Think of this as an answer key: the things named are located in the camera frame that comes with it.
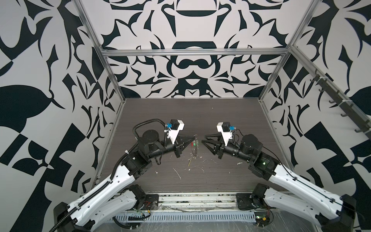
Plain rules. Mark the metal keyring with red grip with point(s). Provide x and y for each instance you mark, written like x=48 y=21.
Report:
x=194 y=149

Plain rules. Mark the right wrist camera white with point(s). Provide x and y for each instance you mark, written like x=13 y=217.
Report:
x=226 y=131

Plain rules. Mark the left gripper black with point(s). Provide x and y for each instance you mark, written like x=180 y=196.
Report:
x=179 y=146

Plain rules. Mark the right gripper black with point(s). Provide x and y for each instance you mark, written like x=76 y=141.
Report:
x=221 y=149

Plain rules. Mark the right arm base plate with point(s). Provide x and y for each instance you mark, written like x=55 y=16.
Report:
x=250 y=201

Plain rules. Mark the white slotted cable duct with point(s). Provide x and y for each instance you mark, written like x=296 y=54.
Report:
x=157 y=217

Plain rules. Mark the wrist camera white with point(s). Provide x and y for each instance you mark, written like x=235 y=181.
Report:
x=226 y=131
x=173 y=128

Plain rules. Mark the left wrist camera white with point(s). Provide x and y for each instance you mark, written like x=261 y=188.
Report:
x=173 y=128

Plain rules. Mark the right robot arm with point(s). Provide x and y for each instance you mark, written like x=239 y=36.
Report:
x=328 y=211

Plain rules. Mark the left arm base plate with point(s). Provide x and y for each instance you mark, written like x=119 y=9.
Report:
x=146 y=202

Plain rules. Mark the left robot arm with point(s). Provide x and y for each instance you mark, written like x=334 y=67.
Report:
x=117 y=193

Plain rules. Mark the black wall hook rail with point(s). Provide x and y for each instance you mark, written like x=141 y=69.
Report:
x=339 y=99

